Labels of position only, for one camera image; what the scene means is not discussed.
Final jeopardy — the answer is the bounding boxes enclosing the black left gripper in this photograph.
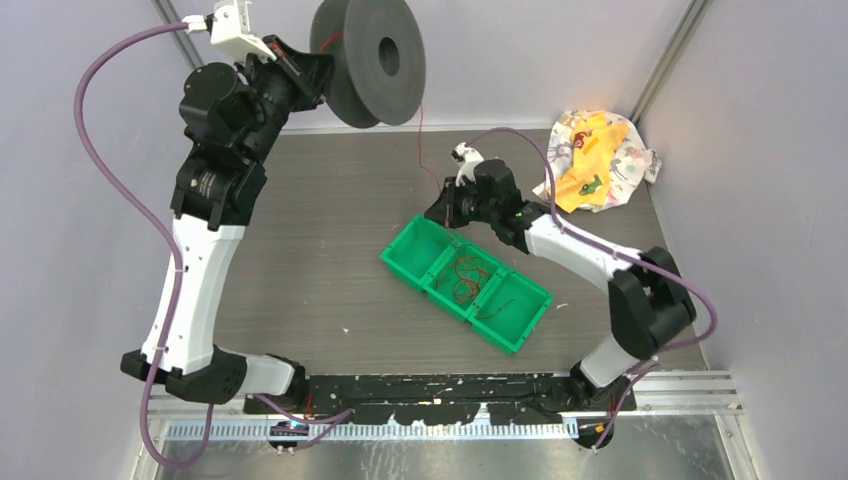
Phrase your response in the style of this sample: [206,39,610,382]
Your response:
[234,34,332,166]

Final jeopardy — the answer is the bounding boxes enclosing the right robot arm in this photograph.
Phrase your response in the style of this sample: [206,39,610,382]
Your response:
[424,159,696,411]

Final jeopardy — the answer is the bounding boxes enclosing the green plastic bin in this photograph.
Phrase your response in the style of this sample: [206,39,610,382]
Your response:
[468,269,553,355]
[424,241,513,322]
[380,215,457,293]

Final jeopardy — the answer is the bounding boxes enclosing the black cable spool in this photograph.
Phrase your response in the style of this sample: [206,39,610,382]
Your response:
[310,0,426,129]

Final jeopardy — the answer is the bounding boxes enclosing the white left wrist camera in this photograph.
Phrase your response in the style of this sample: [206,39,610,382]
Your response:
[181,0,278,65]

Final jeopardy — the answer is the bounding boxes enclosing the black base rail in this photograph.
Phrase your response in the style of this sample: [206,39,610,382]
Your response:
[244,373,630,426]

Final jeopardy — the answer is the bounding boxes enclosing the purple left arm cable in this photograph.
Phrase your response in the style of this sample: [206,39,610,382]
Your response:
[74,22,352,471]

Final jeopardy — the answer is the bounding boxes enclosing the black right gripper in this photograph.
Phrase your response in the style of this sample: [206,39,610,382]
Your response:
[425,177,497,231]

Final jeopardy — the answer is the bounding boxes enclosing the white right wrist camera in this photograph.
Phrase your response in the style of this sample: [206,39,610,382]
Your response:
[451,142,485,187]

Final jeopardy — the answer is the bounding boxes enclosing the green plastic bin left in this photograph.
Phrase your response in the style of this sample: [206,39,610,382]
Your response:
[380,215,457,293]

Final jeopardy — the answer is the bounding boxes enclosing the slotted aluminium cable duct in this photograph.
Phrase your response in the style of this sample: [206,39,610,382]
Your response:
[165,418,579,442]

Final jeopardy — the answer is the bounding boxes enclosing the crumpled yellow patterned cloth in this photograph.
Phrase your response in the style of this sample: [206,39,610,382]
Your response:
[533,110,662,213]

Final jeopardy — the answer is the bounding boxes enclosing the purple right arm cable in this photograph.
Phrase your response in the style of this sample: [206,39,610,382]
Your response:
[463,127,719,454]

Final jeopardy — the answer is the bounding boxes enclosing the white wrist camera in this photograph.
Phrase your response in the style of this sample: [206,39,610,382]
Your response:
[451,142,485,187]
[181,0,278,65]

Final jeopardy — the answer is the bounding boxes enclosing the green plastic bin right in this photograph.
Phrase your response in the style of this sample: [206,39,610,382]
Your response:
[468,269,553,355]

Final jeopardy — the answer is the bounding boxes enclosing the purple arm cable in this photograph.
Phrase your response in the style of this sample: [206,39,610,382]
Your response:
[74,22,352,471]
[463,127,719,454]

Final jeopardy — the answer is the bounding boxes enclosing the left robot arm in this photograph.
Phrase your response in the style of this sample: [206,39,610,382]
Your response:
[120,35,335,414]

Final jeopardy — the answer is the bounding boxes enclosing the green plastic bin middle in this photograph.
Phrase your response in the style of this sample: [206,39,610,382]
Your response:
[424,241,513,322]

